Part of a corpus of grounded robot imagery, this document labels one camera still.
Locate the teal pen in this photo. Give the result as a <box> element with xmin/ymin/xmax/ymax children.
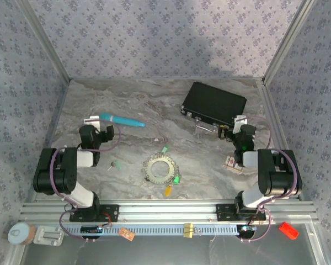
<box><xmin>99</xmin><ymin>113</ymin><xmax>146</xmax><ymax>129</ymax></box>

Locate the red plastic block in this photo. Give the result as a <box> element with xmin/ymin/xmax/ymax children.
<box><xmin>278</xmin><ymin>221</ymin><xmax>300</xmax><ymax>241</ymax></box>

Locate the white plastic holder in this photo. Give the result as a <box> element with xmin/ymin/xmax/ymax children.
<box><xmin>33</xmin><ymin>225</ymin><xmax>65</xmax><ymax>247</ymax></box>

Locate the metal can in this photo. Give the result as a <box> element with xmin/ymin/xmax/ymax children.
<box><xmin>7</xmin><ymin>223</ymin><xmax>35</xmax><ymax>246</ymax></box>

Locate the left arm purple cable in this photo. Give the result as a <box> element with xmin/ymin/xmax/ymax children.
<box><xmin>51</xmin><ymin>124</ymin><xmax>122</xmax><ymax>244</ymax></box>

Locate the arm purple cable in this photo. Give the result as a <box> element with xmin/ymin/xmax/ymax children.
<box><xmin>240</xmin><ymin>114</ymin><xmax>303</xmax><ymax>244</ymax></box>
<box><xmin>51</xmin><ymin>124</ymin><xmax>122</xmax><ymax>244</ymax></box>

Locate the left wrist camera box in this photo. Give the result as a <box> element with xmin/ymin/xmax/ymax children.
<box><xmin>83</xmin><ymin>115</ymin><xmax>102</xmax><ymax>133</ymax></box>

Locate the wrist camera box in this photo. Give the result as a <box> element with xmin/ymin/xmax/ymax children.
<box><xmin>83</xmin><ymin>115</ymin><xmax>102</xmax><ymax>133</ymax></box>
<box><xmin>232</xmin><ymin>114</ymin><xmax>248</xmax><ymax>129</ymax></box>

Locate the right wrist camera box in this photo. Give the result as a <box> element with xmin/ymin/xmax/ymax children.
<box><xmin>232</xmin><ymin>114</ymin><xmax>248</xmax><ymax>129</ymax></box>

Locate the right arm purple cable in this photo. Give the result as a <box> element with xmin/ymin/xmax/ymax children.
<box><xmin>240</xmin><ymin>114</ymin><xmax>303</xmax><ymax>244</ymax></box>

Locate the black case with metal handle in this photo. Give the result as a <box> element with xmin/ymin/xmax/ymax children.
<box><xmin>180</xmin><ymin>81</ymin><xmax>248</xmax><ymax>134</ymax></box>

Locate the aluminium side rail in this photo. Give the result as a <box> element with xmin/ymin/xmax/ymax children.
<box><xmin>255</xmin><ymin>78</ymin><xmax>305</xmax><ymax>202</ymax></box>

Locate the aluminium mounting rail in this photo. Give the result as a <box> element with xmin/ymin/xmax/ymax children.
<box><xmin>18</xmin><ymin>199</ymin><xmax>320</xmax><ymax>225</ymax></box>

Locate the yellow wire connector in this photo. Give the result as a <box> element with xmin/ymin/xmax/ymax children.
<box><xmin>183</xmin><ymin>222</ymin><xmax>195</xmax><ymax>239</ymax></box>

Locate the aluminium frame post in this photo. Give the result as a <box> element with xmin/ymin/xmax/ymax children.
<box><xmin>263</xmin><ymin>0</ymin><xmax>317</xmax><ymax>85</ymax></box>
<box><xmin>15</xmin><ymin>0</ymin><xmax>72</xmax><ymax>84</ymax></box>

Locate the slotted grey cable duct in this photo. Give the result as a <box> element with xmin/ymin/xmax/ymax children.
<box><xmin>61</xmin><ymin>224</ymin><xmax>241</xmax><ymax>237</ymax></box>

